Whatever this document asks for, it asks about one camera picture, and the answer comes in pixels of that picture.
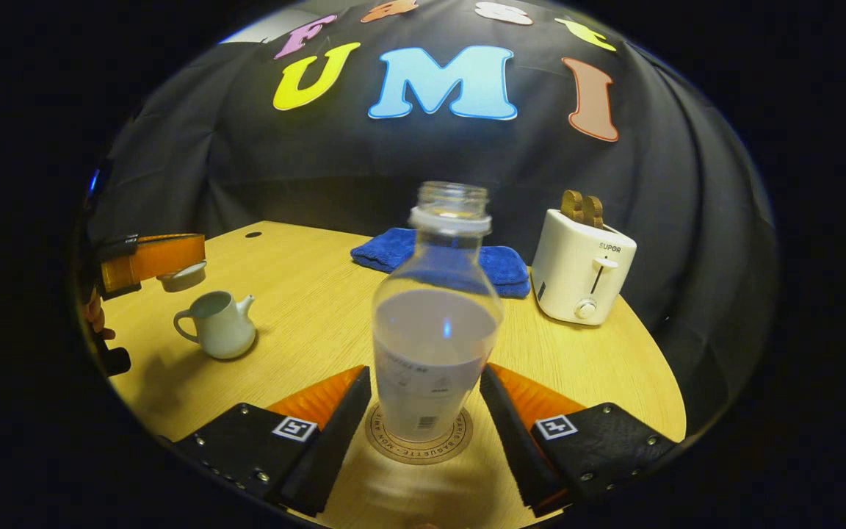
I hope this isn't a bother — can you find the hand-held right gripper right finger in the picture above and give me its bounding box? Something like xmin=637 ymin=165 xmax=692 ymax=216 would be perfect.
xmin=480 ymin=362 xmax=681 ymax=517

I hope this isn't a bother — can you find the round wooden coaster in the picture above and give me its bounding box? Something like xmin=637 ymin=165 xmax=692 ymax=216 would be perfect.
xmin=364 ymin=400 xmax=474 ymax=466

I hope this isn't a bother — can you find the white teacup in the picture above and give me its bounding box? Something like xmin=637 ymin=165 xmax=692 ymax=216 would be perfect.
xmin=173 ymin=290 xmax=257 ymax=360

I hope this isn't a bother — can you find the clear plastic water bottle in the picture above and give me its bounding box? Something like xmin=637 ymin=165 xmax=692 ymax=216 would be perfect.
xmin=372 ymin=181 xmax=505 ymax=443

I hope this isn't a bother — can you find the blue towel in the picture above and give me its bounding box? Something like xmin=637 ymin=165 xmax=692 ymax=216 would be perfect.
xmin=350 ymin=227 xmax=532 ymax=299

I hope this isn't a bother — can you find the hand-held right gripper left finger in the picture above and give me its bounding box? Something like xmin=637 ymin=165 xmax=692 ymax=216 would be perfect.
xmin=173 ymin=365 xmax=372 ymax=517

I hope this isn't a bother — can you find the white toaster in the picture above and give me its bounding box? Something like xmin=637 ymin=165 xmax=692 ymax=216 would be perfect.
xmin=530 ymin=209 xmax=637 ymax=326

